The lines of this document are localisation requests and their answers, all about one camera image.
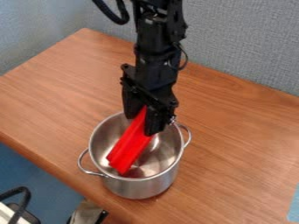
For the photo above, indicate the stainless steel pot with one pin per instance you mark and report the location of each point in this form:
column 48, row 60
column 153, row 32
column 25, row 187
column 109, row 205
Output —
column 152, row 172

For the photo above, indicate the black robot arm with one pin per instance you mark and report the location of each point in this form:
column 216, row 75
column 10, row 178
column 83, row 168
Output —
column 160, row 25

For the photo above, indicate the grey table leg bracket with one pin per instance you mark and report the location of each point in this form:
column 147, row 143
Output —
column 87, row 213

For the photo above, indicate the red rectangular block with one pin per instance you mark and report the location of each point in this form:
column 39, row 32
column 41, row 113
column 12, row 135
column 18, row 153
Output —
column 129, row 145

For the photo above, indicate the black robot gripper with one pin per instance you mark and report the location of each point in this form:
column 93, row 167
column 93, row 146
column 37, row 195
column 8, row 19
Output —
column 148, row 86

